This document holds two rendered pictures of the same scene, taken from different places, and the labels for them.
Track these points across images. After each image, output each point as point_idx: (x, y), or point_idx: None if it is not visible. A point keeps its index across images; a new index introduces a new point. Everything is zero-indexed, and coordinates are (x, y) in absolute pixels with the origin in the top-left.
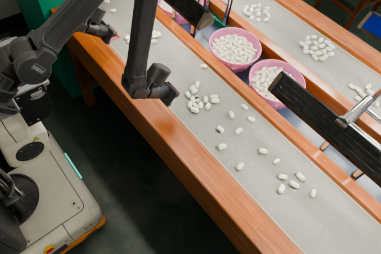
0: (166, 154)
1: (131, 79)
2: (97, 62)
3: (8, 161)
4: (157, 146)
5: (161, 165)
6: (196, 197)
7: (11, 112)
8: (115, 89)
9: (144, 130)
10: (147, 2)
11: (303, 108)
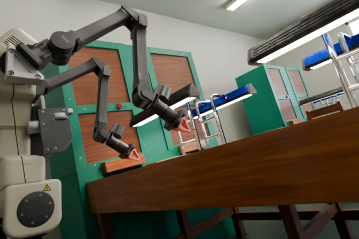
0: (197, 180)
1: (137, 80)
2: (121, 173)
3: (5, 216)
4: (187, 188)
5: None
6: (254, 194)
7: (37, 60)
8: (137, 178)
9: (171, 188)
10: (138, 34)
11: (275, 41)
